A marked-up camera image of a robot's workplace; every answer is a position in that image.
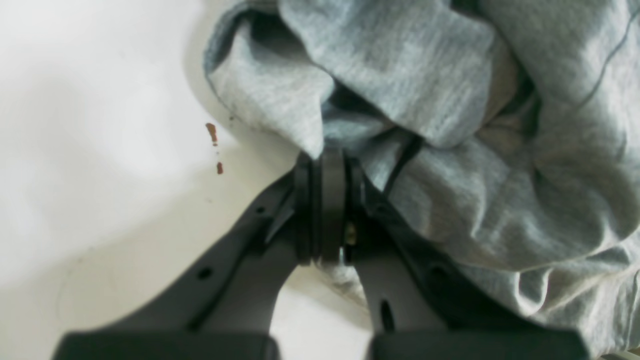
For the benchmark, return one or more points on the grey T-shirt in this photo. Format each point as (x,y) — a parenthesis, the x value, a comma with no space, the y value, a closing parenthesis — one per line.
(505,131)

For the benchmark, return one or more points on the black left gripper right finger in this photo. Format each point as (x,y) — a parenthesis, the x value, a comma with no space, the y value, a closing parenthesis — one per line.
(421,305)

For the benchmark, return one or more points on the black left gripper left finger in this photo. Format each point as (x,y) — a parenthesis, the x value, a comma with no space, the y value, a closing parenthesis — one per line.
(221,307)

